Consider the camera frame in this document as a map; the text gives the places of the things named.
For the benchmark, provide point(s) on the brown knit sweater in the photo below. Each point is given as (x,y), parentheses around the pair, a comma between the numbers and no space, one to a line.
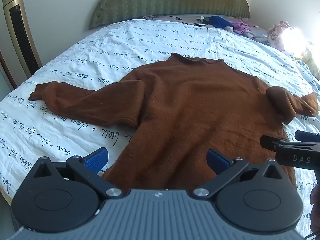
(190,110)

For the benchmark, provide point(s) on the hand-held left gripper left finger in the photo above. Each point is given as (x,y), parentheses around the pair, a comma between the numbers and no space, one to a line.
(96,160)

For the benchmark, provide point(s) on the person's right hand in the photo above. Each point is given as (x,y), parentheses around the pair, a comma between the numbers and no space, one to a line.
(315,205)

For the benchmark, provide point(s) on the green padded headboard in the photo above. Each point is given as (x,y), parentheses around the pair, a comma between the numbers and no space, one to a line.
(170,0)

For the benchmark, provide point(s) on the white script-print bedsheet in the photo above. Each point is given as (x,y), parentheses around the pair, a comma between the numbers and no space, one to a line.
(100,50)

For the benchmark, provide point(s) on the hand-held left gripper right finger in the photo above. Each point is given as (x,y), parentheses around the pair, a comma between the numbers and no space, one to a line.
(218,161)

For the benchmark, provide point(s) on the pink cloth pile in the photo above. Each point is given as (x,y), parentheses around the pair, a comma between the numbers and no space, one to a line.
(278,35)

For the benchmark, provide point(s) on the pale yellow cloth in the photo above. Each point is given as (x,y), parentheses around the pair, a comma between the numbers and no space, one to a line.
(311,57)

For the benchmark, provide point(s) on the blue cloth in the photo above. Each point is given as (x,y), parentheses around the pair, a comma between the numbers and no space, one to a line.
(220,21)

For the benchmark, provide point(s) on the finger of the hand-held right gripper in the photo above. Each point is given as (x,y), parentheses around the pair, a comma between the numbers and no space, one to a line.
(308,137)
(270,142)

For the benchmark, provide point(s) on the purple cloth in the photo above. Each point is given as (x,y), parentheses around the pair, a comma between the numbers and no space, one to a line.
(241,27)

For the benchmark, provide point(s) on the gold tower fan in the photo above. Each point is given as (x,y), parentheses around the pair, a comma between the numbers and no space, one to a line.
(21,30)

